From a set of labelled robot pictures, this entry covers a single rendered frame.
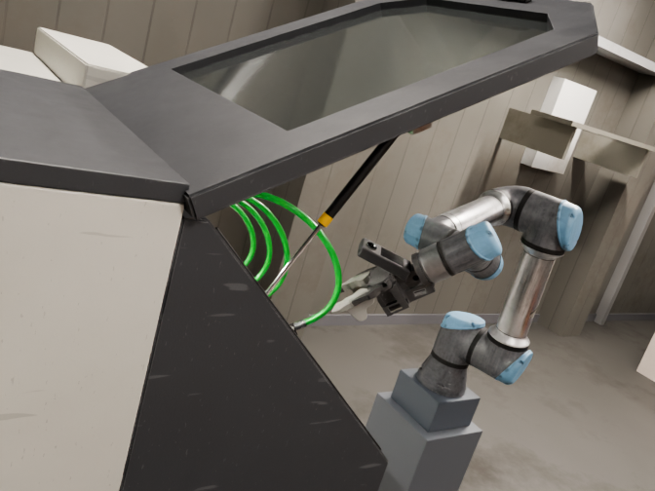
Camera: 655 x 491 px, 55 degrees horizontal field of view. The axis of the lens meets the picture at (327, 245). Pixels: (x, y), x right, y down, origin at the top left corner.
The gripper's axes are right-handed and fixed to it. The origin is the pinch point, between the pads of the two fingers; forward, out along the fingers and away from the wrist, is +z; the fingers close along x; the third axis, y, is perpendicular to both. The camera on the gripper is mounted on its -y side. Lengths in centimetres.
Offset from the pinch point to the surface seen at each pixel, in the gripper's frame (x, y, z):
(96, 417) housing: -48, -22, 22
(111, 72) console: 24, -63, 24
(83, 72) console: 21, -66, 29
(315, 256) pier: 206, 72, 85
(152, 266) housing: -40, -36, 3
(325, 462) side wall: -24.5, 19.5, 11.4
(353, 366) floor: 192, 143, 100
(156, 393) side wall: -42.0, -18.8, 15.5
